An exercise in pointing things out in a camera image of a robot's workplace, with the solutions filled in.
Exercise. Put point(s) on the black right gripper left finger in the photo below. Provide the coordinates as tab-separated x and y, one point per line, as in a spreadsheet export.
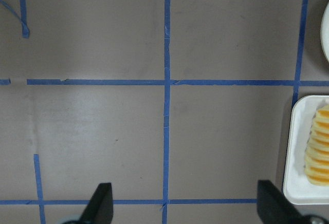
100	208

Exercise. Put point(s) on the yellow ridged bread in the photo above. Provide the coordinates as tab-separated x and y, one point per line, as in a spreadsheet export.
316	153

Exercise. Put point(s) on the white rectangular tray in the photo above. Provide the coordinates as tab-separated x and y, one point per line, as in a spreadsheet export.
296	187

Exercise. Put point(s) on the white round plate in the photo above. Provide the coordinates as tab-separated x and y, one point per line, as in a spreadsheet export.
324	32

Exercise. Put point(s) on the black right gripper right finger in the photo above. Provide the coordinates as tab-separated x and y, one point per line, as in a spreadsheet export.
273	207

